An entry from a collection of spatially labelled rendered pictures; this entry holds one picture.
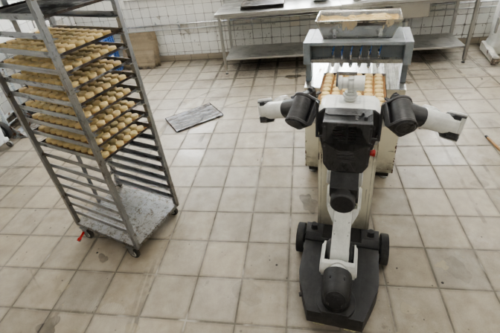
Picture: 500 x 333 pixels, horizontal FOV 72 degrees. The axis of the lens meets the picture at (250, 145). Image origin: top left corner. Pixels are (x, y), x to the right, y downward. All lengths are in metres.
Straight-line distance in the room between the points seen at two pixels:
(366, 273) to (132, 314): 1.44
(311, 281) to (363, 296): 0.29
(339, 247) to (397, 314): 0.50
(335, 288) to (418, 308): 0.61
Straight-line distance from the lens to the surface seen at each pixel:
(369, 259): 2.31
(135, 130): 2.36
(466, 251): 2.74
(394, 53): 2.65
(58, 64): 1.92
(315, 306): 2.09
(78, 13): 2.40
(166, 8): 6.05
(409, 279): 2.49
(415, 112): 1.61
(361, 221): 2.46
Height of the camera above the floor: 1.97
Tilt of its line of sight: 34 degrees down
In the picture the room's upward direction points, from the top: 7 degrees counter-clockwise
